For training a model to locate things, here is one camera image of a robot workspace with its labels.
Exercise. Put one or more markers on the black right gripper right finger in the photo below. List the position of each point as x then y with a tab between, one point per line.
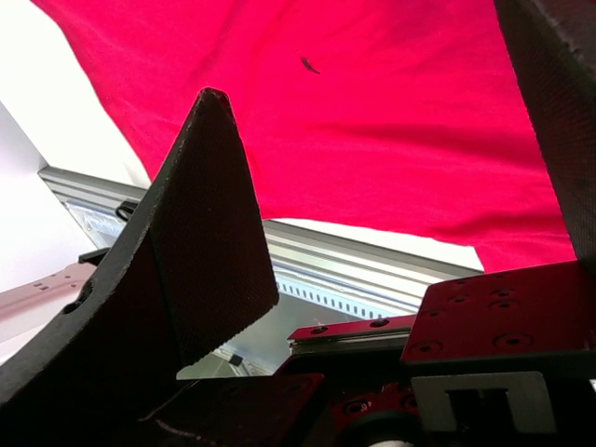
551	45

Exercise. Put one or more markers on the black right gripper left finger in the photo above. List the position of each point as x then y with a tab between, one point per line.
190	270

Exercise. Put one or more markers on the pink t shirt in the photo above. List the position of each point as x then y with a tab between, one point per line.
401	116

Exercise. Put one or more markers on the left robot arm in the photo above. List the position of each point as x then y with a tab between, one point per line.
45	290

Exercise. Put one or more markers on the white slotted cable duct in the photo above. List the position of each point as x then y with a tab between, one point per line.
364	308

